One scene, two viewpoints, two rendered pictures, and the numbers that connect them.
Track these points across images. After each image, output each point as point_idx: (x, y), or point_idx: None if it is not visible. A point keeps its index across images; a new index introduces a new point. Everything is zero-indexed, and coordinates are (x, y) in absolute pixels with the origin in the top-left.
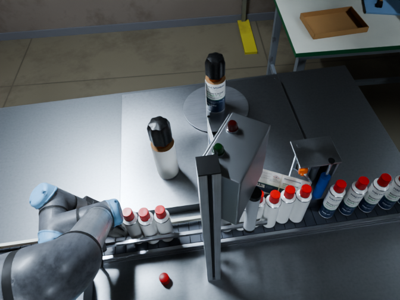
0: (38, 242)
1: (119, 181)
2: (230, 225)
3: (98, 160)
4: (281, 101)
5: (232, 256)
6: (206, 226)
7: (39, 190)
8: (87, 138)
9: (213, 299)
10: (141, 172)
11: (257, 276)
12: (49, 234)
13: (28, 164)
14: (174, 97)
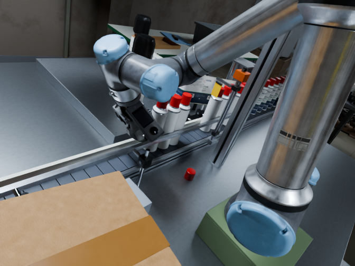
0: (158, 76)
1: (83, 121)
2: (217, 117)
3: (43, 108)
4: None
5: None
6: (273, 59)
7: (112, 38)
8: (11, 93)
9: (230, 177)
10: (108, 106)
11: (240, 157)
12: (167, 67)
13: None
14: (93, 63)
